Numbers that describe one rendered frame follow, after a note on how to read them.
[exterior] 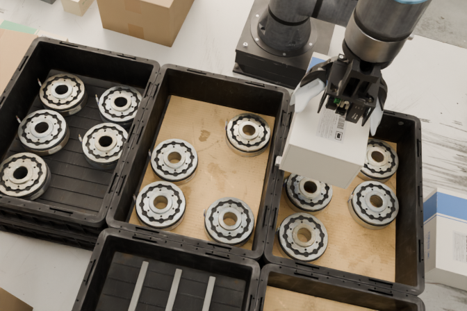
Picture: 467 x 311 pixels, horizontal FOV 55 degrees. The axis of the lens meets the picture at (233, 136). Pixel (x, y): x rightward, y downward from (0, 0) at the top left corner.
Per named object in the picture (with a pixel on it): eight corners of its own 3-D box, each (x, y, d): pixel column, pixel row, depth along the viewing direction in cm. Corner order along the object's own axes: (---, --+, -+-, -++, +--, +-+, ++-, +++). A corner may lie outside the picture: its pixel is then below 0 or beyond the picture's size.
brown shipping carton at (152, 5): (140, -33, 153) (135, -77, 139) (202, -17, 151) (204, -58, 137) (102, 28, 137) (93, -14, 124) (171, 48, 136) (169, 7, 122)
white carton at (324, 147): (302, 82, 89) (313, 51, 81) (362, 99, 88) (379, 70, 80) (279, 169, 78) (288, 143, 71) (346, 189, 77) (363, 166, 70)
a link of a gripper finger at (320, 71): (293, 81, 72) (336, 61, 65) (295, 74, 73) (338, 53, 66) (313, 98, 74) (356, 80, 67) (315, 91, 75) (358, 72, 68)
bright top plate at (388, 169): (354, 136, 107) (355, 135, 106) (396, 143, 107) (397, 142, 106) (354, 174, 101) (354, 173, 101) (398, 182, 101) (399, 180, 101)
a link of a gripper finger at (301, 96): (272, 116, 74) (314, 99, 67) (280, 89, 77) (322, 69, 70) (285, 126, 75) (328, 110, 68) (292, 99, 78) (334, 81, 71)
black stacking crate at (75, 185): (49, 68, 115) (37, 37, 105) (163, 92, 114) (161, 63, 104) (-27, 212, 94) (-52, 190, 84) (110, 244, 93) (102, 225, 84)
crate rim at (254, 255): (162, 68, 106) (162, 61, 104) (288, 95, 105) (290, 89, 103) (104, 229, 85) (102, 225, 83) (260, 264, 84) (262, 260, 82)
